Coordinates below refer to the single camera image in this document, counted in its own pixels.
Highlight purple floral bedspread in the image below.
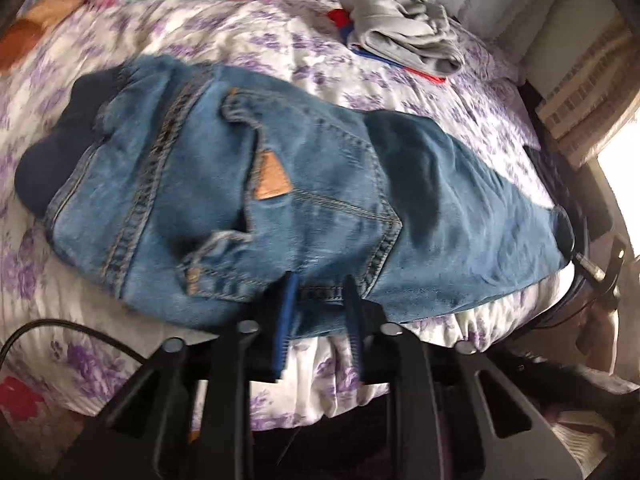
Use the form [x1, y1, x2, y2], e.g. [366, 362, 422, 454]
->
[0, 0, 576, 433]

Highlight beige striped curtain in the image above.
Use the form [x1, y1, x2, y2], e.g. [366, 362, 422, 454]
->
[536, 22, 640, 168]

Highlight grey folded garment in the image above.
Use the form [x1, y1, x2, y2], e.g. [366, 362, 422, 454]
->
[340, 0, 463, 76]

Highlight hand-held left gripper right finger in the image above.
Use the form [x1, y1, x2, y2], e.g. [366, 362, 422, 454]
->
[344, 275, 586, 480]

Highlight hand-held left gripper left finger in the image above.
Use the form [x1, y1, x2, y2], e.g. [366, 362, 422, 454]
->
[55, 272, 302, 480]

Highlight white pillow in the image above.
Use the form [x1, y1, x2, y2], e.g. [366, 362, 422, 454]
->
[440, 0, 596, 83]

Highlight black cable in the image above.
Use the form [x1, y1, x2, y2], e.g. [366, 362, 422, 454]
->
[0, 320, 151, 367]

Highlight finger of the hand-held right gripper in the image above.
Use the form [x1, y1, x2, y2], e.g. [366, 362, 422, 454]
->
[572, 234, 630, 313]

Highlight red and blue cloth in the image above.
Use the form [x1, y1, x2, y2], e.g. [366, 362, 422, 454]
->
[327, 7, 447, 82]

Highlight blue denim pants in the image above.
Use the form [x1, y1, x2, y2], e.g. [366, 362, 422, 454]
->
[15, 55, 576, 342]

